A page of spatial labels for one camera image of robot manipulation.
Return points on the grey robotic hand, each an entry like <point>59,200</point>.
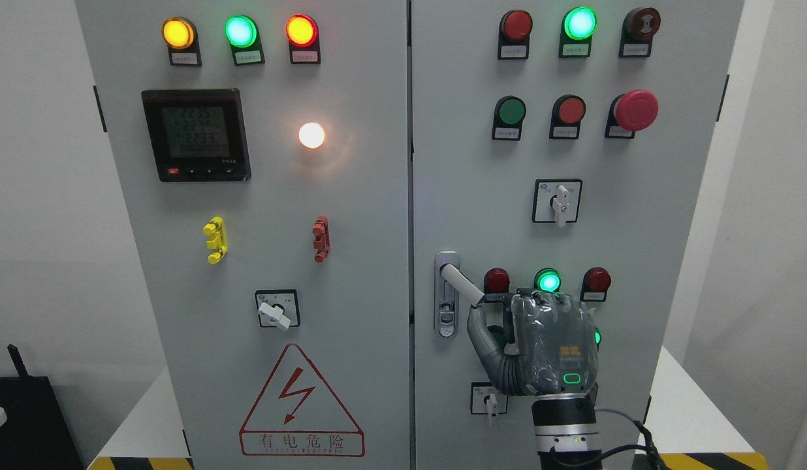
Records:
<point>557,350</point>

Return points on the silver door lock handle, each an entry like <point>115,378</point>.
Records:
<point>454,293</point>

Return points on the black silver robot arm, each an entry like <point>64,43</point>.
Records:
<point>566,432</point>

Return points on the grey right cabinet door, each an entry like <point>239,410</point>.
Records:
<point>474,196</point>

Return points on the grey cabinet door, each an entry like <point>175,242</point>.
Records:
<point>474,196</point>
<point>355,305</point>

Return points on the grey left cabinet door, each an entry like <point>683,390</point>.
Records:
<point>355,305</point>

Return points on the green lit indicator middle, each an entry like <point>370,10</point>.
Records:
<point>548,279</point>

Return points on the green lit indicator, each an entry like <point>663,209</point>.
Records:
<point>578,27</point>
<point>548,279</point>

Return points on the dark red indicator middle right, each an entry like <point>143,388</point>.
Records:
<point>595,285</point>

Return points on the dark red indicator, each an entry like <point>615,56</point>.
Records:
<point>595,285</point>
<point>514,35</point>
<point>497,286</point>

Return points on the dark red indicator middle left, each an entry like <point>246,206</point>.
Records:
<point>497,286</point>

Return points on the red push button upper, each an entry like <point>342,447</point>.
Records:
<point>568,112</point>

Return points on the green push button upper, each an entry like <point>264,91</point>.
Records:
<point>508,116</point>

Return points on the red emergency stop mushroom button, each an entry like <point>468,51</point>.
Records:
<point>631,112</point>

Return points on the red terminal connector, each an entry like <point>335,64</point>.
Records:
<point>321,242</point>

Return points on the red electric hazard warning sticker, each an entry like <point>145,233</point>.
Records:
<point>298,414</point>

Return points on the white lit indicator lamp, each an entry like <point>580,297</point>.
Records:
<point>311,135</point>

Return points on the dark red indicator top right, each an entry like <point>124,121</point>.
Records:
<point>514,35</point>

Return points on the green lit indicator top right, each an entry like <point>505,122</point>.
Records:
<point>578,27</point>

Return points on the dark red buzzer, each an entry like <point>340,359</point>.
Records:
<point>639,27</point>

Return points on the yellow terminal connector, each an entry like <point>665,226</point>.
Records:
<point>216,239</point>

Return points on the red lit indicator light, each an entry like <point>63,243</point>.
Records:
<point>303,39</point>

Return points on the black digital power meter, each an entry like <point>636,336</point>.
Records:
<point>197,135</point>

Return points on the green indicator light top left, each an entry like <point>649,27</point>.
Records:
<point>244,39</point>

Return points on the yellow indicator light top left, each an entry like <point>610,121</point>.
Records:
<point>181,40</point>

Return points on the black box left corner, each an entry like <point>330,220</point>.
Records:
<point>35,435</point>

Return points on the white selector switch lower right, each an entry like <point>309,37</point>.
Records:
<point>486,400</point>

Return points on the white selector switch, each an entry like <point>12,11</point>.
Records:
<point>556,201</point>
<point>486,400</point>

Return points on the white selector switch upper right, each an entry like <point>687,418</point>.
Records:
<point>556,201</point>

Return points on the white selector switch left door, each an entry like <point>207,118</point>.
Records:
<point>278,308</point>

